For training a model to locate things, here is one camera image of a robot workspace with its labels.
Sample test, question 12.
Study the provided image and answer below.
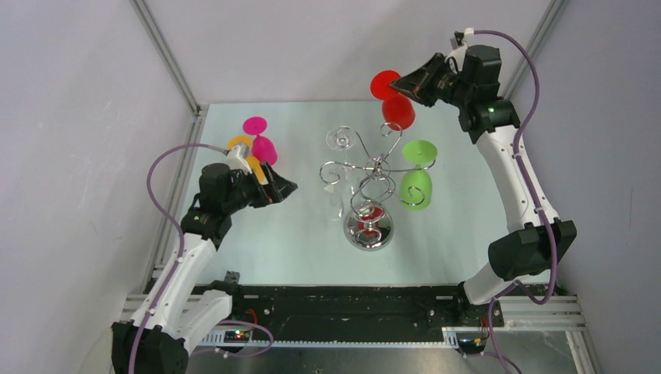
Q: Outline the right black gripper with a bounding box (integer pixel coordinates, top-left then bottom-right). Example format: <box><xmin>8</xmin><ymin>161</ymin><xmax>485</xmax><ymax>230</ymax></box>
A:
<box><xmin>390</xmin><ymin>53</ymin><xmax>472</xmax><ymax>109</ymax></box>

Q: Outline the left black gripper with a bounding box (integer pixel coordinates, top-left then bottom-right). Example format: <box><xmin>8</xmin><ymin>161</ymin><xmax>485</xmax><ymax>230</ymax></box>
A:
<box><xmin>222</xmin><ymin>161</ymin><xmax>296</xmax><ymax>214</ymax></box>

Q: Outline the red wine glass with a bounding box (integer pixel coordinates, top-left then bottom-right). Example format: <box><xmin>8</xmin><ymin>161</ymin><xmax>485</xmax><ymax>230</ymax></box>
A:
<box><xmin>369</xmin><ymin>70</ymin><xmax>415</xmax><ymax>131</ymax></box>

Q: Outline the orange wine glass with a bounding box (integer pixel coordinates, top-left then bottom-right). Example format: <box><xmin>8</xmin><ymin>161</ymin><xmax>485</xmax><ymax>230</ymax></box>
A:
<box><xmin>228</xmin><ymin>136</ymin><xmax>264</xmax><ymax>185</ymax></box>

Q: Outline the clear champagne flute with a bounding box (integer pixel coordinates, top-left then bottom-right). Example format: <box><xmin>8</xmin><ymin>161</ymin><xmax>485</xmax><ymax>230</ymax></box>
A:
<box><xmin>322</xmin><ymin>171</ymin><xmax>345</xmax><ymax>222</ymax></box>

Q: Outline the clear wine glass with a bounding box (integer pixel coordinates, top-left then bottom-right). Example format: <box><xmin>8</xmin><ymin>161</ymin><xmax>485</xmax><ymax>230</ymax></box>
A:
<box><xmin>320</xmin><ymin>126</ymin><xmax>359</xmax><ymax>186</ymax></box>

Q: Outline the chrome wine glass rack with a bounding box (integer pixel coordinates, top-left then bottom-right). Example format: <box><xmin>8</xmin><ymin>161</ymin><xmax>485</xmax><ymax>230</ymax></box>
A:
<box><xmin>342</xmin><ymin>122</ymin><xmax>414</xmax><ymax>252</ymax></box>

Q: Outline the green wine glass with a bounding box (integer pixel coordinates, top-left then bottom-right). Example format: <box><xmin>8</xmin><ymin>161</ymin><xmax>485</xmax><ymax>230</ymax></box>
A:
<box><xmin>399</xmin><ymin>139</ymin><xmax>438</xmax><ymax>210</ymax></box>

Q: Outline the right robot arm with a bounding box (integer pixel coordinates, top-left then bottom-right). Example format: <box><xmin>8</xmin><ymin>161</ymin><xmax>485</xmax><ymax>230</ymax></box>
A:
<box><xmin>390</xmin><ymin>45</ymin><xmax>577</xmax><ymax>326</ymax></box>

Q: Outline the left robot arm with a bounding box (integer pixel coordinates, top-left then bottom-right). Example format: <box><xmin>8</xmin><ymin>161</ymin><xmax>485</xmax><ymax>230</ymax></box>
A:
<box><xmin>111</xmin><ymin>163</ymin><xmax>298</xmax><ymax>373</ymax></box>

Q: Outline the pink wine glass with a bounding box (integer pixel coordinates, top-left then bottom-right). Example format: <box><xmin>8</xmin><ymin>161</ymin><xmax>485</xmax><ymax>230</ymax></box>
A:
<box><xmin>242</xmin><ymin>116</ymin><xmax>278</xmax><ymax>166</ymax></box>

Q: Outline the left circuit board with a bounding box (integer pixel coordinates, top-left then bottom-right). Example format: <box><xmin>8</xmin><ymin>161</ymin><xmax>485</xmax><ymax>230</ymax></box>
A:
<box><xmin>222</xmin><ymin>330</ymin><xmax>252</xmax><ymax>344</ymax></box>

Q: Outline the circuit board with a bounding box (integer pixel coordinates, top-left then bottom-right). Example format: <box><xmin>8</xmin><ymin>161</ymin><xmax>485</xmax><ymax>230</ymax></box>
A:
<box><xmin>222</xmin><ymin>330</ymin><xmax>252</xmax><ymax>344</ymax></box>
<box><xmin>457</xmin><ymin>338</ymin><xmax>486</xmax><ymax>357</ymax></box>

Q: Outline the right circuit board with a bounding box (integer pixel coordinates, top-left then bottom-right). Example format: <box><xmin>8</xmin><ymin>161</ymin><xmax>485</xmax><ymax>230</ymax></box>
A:
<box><xmin>457</xmin><ymin>338</ymin><xmax>486</xmax><ymax>357</ymax></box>

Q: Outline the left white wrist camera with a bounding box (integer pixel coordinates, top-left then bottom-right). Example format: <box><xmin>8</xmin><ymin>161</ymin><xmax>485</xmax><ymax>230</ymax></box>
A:
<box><xmin>224</xmin><ymin>143</ymin><xmax>253</xmax><ymax>175</ymax></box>

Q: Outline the left aluminium frame post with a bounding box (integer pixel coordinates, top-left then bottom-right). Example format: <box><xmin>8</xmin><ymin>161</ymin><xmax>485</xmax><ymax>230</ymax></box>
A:
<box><xmin>129</xmin><ymin>0</ymin><xmax>200</xmax><ymax>115</ymax></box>

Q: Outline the aluminium frame post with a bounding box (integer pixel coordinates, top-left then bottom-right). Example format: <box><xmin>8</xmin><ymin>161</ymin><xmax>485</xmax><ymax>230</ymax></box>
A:
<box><xmin>129</xmin><ymin>0</ymin><xmax>200</xmax><ymax>115</ymax></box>
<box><xmin>504</xmin><ymin>0</ymin><xmax>570</xmax><ymax>99</ymax></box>

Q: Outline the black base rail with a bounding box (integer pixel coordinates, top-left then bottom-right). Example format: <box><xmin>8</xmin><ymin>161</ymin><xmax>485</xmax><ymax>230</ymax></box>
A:
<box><xmin>192</xmin><ymin>281</ymin><xmax>504</xmax><ymax>344</ymax></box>

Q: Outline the right aluminium frame post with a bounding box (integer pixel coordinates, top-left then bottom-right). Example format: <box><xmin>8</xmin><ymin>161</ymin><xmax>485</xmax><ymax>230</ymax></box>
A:
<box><xmin>504</xmin><ymin>0</ymin><xmax>570</xmax><ymax>99</ymax></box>

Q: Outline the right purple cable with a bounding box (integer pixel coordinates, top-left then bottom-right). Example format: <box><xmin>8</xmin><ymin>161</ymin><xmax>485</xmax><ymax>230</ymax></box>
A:
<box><xmin>472</xmin><ymin>30</ymin><xmax>559</xmax><ymax>374</ymax></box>

